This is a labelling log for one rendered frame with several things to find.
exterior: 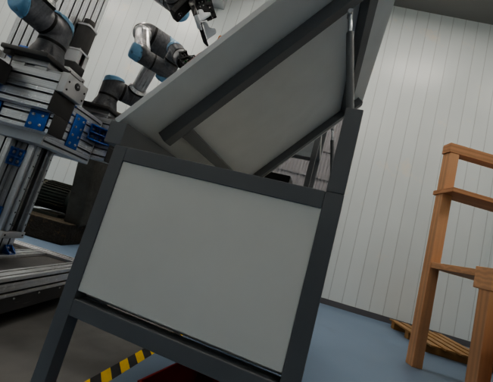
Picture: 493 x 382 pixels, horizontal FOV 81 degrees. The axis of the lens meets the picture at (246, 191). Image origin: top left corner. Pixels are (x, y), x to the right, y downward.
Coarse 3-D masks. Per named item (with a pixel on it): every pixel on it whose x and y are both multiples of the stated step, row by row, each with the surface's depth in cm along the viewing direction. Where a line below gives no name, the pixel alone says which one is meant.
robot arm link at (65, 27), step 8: (56, 16) 127; (64, 16) 131; (56, 24) 127; (64, 24) 131; (72, 24) 135; (40, 32) 127; (48, 32) 127; (56, 32) 129; (64, 32) 132; (72, 32) 136; (56, 40) 130; (64, 40) 133
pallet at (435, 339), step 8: (392, 320) 389; (392, 328) 382; (400, 328) 379; (408, 328) 358; (408, 336) 342; (432, 336) 352; (440, 336) 375; (432, 344) 301; (440, 344) 313; (448, 344) 327; (456, 344) 343; (432, 352) 303; (440, 352) 302; (448, 352) 302; (456, 352) 293; (464, 352) 308; (456, 360) 300; (464, 360) 299
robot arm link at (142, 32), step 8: (136, 24) 153; (144, 24) 154; (152, 24) 160; (136, 32) 148; (144, 32) 148; (152, 32) 158; (136, 40) 139; (144, 40) 139; (136, 48) 129; (144, 48) 132; (128, 56) 132; (136, 56) 130; (144, 56) 131; (152, 56) 133; (144, 64) 134; (152, 64) 134
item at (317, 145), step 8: (320, 136) 192; (312, 144) 216; (320, 144) 212; (304, 152) 239; (312, 152) 191; (320, 152) 233; (312, 160) 190; (312, 168) 188; (312, 176) 243; (304, 184) 187; (312, 184) 241
